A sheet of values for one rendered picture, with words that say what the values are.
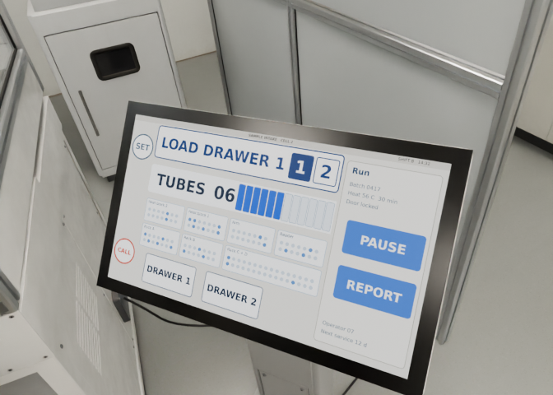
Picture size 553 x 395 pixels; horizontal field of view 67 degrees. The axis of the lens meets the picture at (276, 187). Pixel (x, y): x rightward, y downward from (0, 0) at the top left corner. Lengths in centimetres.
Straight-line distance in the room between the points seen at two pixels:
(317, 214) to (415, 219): 12
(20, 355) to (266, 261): 51
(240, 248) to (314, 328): 15
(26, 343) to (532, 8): 113
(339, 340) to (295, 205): 18
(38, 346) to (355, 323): 58
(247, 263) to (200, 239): 8
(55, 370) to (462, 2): 117
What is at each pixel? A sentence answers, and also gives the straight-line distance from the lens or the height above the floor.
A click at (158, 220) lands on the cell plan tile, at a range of 68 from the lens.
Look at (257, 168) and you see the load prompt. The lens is 59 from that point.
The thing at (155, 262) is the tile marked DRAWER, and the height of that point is 101.
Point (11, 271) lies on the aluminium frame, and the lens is 85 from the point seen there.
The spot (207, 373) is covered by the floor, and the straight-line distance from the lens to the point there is 173.
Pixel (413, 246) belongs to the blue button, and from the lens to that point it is 55.
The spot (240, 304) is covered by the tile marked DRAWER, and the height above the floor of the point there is 100.
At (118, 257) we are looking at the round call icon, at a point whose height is 101.
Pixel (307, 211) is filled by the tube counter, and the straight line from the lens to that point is 57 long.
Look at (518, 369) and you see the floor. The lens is 182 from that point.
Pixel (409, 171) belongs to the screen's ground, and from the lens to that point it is 54.
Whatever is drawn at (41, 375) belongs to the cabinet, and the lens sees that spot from 98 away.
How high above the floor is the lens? 150
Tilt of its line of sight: 39 degrees down
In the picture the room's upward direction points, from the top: 6 degrees counter-clockwise
